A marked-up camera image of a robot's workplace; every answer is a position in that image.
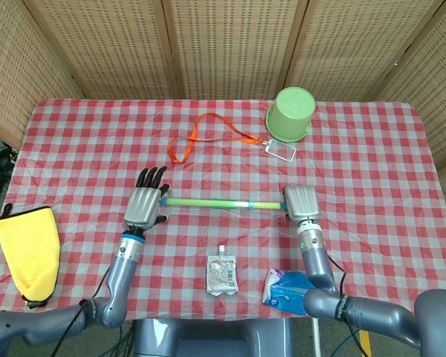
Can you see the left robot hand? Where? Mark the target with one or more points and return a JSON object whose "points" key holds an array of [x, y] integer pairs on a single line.
{"points": [[143, 206]]}

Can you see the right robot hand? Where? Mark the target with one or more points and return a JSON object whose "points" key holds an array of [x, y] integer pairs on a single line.
{"points": [[303, 202]]}

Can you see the green and blue stick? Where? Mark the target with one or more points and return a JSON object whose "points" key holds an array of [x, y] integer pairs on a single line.
{"points": [[215, 203]]}

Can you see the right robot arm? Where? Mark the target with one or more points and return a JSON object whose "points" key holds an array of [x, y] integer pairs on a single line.
{"points": [[379, 316]]}

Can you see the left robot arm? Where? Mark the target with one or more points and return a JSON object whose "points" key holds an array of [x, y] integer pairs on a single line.
{"points": [[119, 286]]}

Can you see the red white checkered tablecloth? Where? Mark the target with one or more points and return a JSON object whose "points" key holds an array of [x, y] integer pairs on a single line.
{"points": [[96, 148]]}

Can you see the clear badge holder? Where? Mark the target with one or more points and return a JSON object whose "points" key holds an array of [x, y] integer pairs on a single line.
{"points": [[281, 150]]}

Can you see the green plastic bucket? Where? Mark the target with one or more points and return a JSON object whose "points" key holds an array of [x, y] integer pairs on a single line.
{"points": [[291, 111]]}

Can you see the blue tissue pack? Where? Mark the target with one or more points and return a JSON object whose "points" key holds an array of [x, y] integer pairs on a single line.
{"points": [[286, 294]]}

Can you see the white spouted drink pouch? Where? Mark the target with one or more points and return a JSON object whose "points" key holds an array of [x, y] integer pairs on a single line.
{"points": [[221, 277]]}

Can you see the yellow cleaning mitt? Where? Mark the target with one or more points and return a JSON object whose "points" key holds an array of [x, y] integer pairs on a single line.
{"points": [[26, 245]]}

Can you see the white table leg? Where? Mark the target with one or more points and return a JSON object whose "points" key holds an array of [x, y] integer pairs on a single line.
{"points": [[315, 338]]}

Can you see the grey robot torso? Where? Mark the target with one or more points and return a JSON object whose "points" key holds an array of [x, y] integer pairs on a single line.
{"points": [[212, 338]]}

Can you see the wicker folding screen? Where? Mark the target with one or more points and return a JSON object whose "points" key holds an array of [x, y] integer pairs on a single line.
{"points": [[230, 44]]}

